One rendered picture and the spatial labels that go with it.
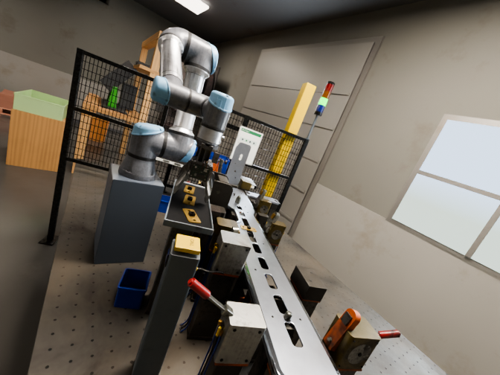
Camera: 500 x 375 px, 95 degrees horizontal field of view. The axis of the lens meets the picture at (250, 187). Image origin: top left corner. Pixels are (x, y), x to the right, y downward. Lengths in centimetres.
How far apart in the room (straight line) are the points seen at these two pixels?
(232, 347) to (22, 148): 372
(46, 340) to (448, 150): 281
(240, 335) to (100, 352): 48
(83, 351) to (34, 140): 329
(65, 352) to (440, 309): 253
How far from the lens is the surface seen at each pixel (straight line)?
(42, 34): 762
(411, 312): 278
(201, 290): 54
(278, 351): 68
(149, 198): 108
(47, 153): 401
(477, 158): 264
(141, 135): 104
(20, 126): 397
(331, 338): 81
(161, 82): 78
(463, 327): 269
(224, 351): 65
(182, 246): 57
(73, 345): 98
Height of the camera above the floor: 147
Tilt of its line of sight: 14 degrees down
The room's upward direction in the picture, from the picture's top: 21 degrees clockwise
